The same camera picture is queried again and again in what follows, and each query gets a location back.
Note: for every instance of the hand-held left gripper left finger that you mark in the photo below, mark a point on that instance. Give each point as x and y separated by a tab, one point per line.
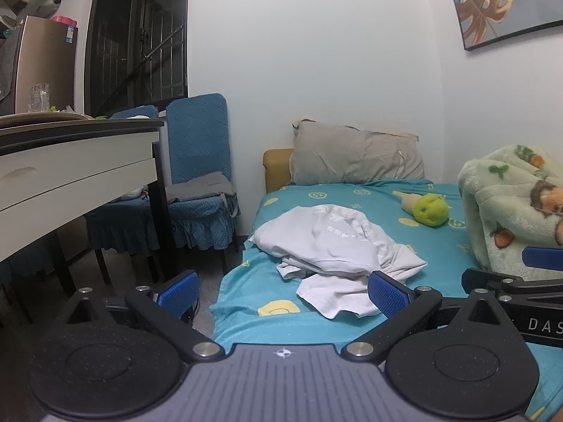
178	295

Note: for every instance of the blue covered chair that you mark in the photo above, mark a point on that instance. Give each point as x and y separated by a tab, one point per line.
118	224
198	136

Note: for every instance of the grey pillow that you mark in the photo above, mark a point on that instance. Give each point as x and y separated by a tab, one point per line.
352	154

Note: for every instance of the pink lidded container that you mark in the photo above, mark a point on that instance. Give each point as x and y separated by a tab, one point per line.
61	19

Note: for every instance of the grey folded cloth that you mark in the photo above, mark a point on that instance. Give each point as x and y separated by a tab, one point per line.
198	187

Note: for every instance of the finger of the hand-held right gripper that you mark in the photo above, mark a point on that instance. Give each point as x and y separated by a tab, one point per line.
543	257
490	281

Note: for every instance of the clear drinking glass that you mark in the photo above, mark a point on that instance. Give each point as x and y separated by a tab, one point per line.
39	97

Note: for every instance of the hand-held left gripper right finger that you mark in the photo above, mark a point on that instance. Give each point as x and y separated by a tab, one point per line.
387	293

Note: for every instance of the framed leaf wall picture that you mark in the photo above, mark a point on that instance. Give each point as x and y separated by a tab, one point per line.
506	4

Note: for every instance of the green plush toy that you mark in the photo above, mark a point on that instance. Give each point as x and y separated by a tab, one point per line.
430	212

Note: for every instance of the beige refrigerator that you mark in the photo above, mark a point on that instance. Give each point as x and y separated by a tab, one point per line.
44	61

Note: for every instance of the tan pillow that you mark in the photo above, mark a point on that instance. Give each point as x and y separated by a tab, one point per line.
277	169

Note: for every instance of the white t-shirt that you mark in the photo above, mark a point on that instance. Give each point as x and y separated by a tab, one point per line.
334	246

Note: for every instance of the green printed fleece blanket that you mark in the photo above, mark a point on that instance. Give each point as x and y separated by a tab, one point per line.
497	198

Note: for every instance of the small white plush toy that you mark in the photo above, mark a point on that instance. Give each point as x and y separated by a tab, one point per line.
132	193

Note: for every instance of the dark barred door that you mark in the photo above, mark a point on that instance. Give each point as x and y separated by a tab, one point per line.
132	35

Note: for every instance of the white table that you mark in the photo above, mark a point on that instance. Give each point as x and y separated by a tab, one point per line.
70	162

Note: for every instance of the teal smiley bed sheet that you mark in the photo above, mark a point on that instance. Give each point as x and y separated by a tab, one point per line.
343	193

